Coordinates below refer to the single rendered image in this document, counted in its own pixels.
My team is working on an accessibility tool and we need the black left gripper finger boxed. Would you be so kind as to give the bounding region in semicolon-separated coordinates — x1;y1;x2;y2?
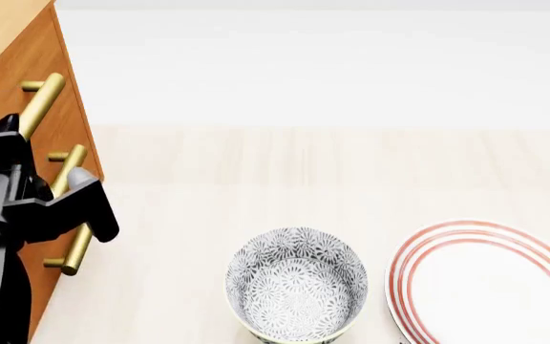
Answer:
0;113;35;174
3;166;120;249

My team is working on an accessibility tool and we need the grey floral patterned bowl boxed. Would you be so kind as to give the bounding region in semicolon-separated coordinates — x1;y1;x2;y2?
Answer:
222;226;370;344

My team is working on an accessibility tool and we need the white plate with red rings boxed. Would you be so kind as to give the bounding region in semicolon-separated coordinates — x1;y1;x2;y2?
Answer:
384;218;550;344

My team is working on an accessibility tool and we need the gold bar drawer handle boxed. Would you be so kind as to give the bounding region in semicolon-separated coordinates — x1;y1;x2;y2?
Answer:
43;143;95;277
19;72;67;143

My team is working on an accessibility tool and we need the wooden drawer with short-looking gold handle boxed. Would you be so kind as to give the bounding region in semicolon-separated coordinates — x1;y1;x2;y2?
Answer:
0;10;81;181

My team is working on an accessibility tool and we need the wooden drawer with long-looking gold handle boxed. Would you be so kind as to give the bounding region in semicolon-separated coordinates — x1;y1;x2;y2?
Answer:
16;89;105;344

